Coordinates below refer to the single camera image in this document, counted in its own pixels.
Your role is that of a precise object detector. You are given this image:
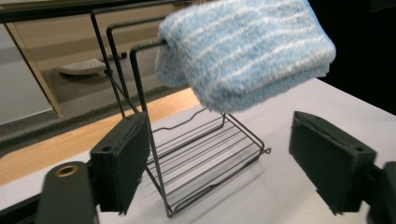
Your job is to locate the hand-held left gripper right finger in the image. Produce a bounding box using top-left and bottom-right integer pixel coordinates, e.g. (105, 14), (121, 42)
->
(288, 110), (378, 217)

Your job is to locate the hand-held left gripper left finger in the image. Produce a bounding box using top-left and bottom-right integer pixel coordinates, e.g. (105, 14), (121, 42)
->
(89, 111), (151, 217)

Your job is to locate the black wire rack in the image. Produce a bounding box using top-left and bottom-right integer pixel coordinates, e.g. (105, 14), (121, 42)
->
(90, 2), (273, 219)

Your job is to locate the blue striped towel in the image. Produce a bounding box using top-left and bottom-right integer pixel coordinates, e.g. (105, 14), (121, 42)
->
(154, 0), (338, 114)

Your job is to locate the black metal frame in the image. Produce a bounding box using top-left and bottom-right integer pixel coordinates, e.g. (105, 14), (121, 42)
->
(0, 0), (195, 24)

